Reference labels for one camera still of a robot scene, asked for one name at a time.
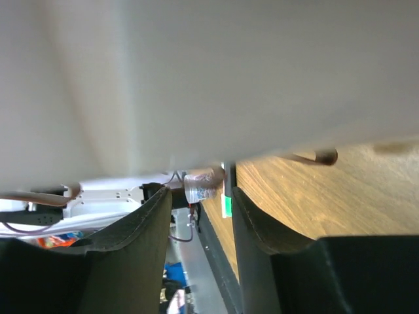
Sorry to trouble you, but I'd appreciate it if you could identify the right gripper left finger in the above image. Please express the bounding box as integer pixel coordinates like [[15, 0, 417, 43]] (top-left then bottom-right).
[[1, 188, 172, 313]]

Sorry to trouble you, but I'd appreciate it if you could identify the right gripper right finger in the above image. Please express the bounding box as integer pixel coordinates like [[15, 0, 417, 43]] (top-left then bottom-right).
[[232, 187, 418, 313]]

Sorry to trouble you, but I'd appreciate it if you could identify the white drawer cabinet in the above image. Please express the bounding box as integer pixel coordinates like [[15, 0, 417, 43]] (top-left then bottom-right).
[[1, 1, 418, 192]]

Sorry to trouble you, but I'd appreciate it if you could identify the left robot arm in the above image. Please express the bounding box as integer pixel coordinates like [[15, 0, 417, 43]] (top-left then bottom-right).
[[1, 175, 167, 239]]

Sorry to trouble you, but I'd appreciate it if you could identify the green black highlighter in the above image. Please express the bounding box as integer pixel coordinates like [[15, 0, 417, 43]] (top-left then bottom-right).
[[221, 163, 232, 218]]

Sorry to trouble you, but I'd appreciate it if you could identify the clear round clip jar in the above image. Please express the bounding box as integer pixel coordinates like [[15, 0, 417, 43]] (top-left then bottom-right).
[[183, 166, 226, 204]]

